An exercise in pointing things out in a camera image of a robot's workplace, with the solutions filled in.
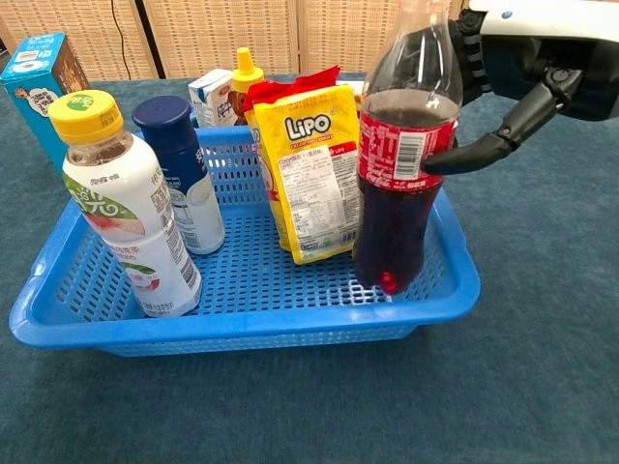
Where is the honey bear bottle, yellow cap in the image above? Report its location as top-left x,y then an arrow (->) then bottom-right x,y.
227,46 -> 266,126

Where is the blue perforated plastic basket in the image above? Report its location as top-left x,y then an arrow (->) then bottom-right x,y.
8,120 -> 484,358

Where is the cola bottle with red label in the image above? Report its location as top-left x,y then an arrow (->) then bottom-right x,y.
351,0 -> 464,296

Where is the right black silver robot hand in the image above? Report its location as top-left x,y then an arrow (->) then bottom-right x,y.
420,0 -> 619,176

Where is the blue-capped white bottle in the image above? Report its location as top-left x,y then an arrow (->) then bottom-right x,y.
131,94 -> 226,256

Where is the dark teal table cloth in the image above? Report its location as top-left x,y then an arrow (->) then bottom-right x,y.
0,65 -> 619,464

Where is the yellow red Lipo biscuit bag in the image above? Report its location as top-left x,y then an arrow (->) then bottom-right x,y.
244,65 -> 364,266

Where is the black tripod pole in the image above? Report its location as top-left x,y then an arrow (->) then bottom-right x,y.
133,0 -> 168,81

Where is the tea bottle with yellow cap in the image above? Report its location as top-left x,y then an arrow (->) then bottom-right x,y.
47,89 -> 203,319

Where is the bamboo folding screen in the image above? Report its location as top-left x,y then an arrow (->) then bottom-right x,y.
0,0 -> 473,81

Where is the white milk carton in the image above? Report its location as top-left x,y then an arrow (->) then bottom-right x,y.
188,68 -> 238,128

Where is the thin black hanging cable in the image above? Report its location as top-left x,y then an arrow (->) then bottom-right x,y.
109,0 -> 132,81

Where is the blue cardboard box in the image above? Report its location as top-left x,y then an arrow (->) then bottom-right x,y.
0,31 -> 92,173

